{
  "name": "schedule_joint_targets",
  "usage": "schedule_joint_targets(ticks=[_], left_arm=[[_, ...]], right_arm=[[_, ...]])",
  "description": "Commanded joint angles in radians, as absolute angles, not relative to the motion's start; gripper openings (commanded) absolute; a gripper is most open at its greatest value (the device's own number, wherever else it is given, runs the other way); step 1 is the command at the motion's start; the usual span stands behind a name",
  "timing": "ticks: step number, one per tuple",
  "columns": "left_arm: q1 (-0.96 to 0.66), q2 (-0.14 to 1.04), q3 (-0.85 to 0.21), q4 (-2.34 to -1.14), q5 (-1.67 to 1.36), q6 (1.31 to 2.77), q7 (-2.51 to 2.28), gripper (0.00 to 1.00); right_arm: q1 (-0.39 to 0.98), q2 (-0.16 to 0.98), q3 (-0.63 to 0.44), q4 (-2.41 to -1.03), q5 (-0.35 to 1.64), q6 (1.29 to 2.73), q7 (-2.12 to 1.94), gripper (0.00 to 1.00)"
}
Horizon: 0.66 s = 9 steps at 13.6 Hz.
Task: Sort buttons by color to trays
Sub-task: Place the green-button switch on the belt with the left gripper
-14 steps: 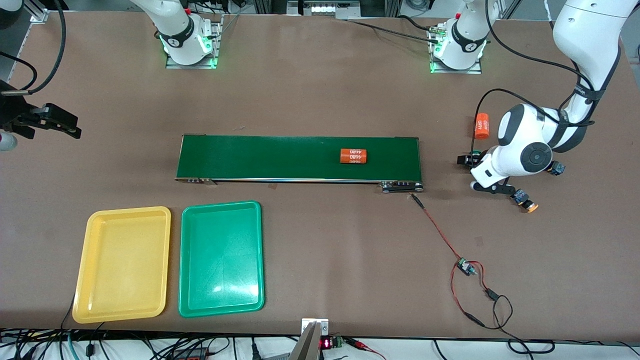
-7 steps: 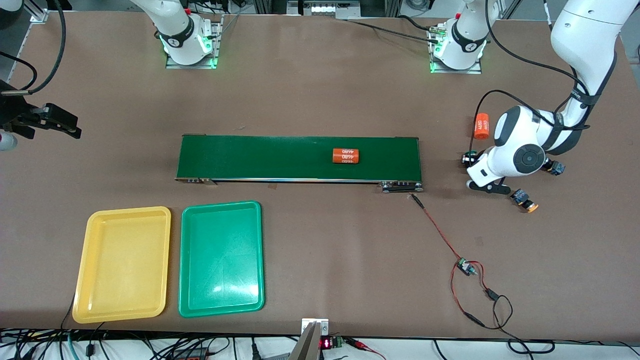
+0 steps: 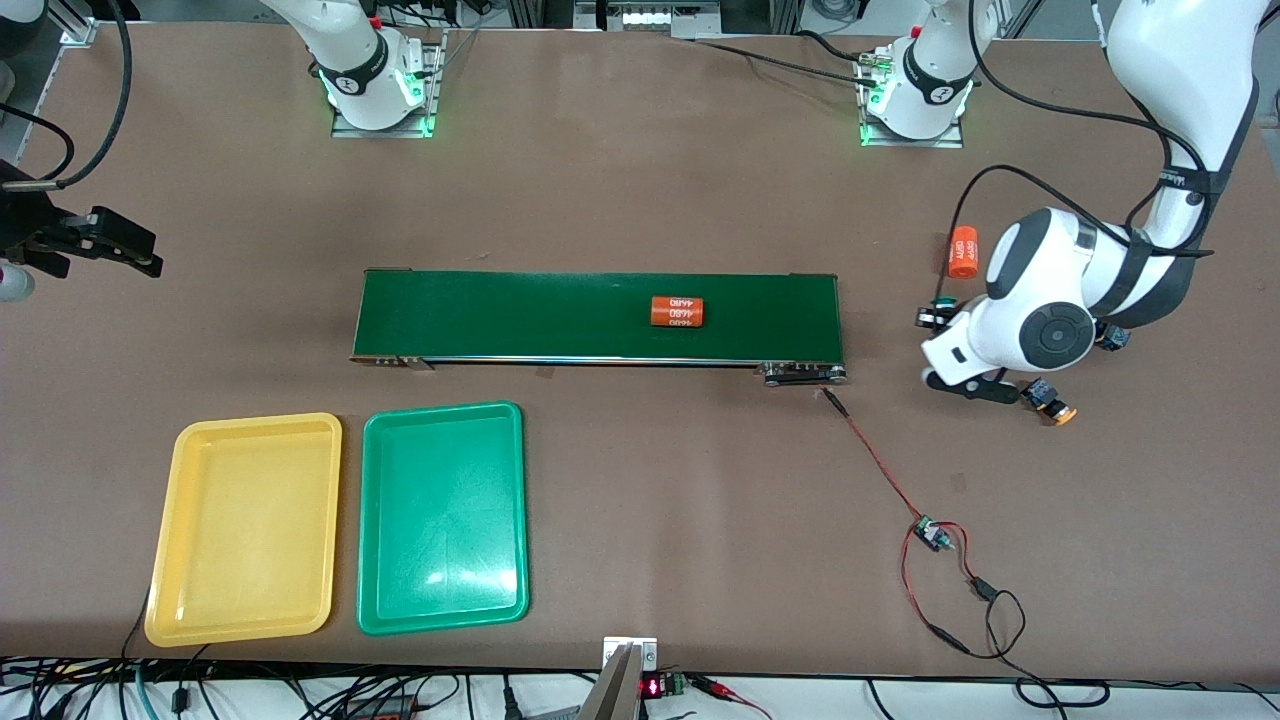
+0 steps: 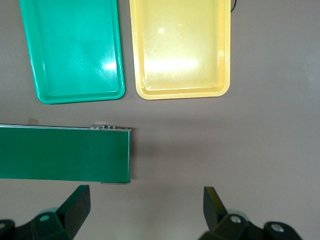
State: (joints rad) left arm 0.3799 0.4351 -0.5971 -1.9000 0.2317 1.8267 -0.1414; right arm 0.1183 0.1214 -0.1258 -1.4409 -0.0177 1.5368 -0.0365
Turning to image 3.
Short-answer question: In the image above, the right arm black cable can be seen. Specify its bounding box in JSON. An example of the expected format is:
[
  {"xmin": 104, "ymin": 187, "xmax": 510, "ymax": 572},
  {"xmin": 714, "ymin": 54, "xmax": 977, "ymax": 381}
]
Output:
[{"xmin": 0, "ymin": 0, "xmax": 133, "ymax": 191}]

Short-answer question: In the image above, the green conveyor belt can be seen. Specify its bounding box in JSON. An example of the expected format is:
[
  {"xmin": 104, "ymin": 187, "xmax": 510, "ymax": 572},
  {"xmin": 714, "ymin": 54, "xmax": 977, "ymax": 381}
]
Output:
[{"xmin": 350, "ymin": 268, "xmax": 849, "ymax": 387}]

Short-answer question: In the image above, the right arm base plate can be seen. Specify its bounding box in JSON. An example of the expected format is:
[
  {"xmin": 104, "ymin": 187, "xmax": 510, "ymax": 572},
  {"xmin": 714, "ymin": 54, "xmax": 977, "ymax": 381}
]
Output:
[{"xmin": 331, "ymin": 30, "xmax": 446, "ymax": 139}]

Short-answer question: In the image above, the thin black cable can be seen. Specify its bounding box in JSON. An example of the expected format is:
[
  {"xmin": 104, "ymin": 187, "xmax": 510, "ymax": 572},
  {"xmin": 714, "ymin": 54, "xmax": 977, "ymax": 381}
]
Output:
[{"xmin": 120, "ymin": 588, "xmax": 153, "ymax": 663}]

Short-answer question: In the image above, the yellow mushroom push button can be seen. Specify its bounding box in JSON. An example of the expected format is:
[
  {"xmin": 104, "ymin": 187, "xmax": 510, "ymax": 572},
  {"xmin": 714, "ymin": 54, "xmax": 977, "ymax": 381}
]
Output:
[{"xmin": 1020, "ymin": 377, "xmax": 1079, "ymax": 429}]

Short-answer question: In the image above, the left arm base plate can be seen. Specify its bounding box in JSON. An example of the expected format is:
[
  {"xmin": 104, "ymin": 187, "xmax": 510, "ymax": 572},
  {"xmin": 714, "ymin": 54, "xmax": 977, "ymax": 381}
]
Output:
[{"xmin": 857, "ymin": 50, "xmax": 967, "ymax": 150}]

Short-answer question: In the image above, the orange printed cylinder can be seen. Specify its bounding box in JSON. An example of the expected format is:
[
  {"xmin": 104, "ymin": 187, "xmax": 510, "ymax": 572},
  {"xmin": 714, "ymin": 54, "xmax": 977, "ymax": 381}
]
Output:
[
  {"xmin": 946, "ymin": 226, "xmax": 981, "ymax": 280},
  {"xmin": 649, "ymin": 295, "xmax": 706, "ymax": 330}
]

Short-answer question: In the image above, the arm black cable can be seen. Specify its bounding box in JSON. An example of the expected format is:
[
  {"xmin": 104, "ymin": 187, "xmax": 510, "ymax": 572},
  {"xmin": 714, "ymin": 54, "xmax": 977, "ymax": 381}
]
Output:
[
  {"xmin": 945, "ymin": 0, "xmax": 1216, "ymax": 281},
  {"xmin": 0, "ymin": 0, "xmax": 133, "ymax": 191}
]

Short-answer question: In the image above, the black table cable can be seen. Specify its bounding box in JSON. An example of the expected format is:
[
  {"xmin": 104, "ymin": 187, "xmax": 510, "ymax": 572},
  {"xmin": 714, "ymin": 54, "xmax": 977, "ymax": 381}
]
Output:
[{"xmin": 690, "ymin": 30, "xmax": 886, "ymax": 91}]

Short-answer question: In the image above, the green plastic tray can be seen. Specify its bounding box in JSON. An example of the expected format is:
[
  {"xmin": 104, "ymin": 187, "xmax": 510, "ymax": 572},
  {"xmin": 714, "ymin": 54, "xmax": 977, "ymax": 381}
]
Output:
[{"xmin": 356, "ymin": 401, "xmax": 530, "ymax": 637}]

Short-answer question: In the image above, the metal device with light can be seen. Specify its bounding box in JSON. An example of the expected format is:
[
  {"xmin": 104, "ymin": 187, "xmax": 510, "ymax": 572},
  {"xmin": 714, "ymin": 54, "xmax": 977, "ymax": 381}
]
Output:
[{"xmin": 572, "ymin": 0, "xmax": 723, "ymax": 41}]

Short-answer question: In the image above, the aluminium frame extrusion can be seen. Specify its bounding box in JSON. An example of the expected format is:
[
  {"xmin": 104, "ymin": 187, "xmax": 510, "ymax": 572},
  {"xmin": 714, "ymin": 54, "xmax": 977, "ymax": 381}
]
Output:
[{"xmin": 45, "ymin": 0, "xmax": 99, "ymax": 47}]

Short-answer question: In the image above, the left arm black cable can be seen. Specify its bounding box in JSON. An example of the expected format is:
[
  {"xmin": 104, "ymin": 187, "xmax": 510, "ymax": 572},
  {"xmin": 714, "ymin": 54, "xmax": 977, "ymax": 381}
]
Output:
[{"xmin": 945, "ymin": 0, "xmax": 1216, "ymax": 281}]

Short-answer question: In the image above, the red alligator clip lead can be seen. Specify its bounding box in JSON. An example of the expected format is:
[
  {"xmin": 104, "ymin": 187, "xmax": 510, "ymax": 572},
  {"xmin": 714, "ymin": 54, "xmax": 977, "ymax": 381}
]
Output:
[{"xmin": 690, "ymin": 675, "xmax": 776, "ymax": 720}]

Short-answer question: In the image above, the red black motor cable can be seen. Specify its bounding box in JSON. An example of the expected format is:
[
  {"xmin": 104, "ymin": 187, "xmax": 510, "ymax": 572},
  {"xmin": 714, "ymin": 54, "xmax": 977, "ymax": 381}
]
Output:
[{"xmin": 822, "ymin": 388, "xmax": 926, "ymax": 526}]

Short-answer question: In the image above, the silver mounting bracket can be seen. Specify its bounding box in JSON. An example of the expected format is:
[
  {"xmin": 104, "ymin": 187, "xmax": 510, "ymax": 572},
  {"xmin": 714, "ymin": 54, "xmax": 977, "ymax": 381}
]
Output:
[{"xmin": 602, "ymin": 635, "xmax": 659, "ymax": 673}]

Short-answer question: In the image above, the red black power cable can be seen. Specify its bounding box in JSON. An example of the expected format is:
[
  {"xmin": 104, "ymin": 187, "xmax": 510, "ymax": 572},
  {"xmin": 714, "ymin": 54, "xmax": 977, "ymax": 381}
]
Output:
[{"xmin": 900, "ymin": 520, "xmax": 1111, "ymax": 713}]

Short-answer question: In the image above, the yellow plastic tray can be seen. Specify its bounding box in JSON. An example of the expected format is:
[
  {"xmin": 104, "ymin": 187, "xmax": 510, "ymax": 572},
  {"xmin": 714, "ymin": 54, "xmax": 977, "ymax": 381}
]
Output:
[{"xmin": 144, "ymin": 412, "xmax": 343, "ymax": 648}]

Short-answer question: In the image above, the grey metal bar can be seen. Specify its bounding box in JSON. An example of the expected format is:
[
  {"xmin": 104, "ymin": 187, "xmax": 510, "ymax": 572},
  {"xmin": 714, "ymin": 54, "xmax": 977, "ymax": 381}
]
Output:
[{"xmin": 577, "ymin": 645, "xmax": 646, "ymax": 720}]

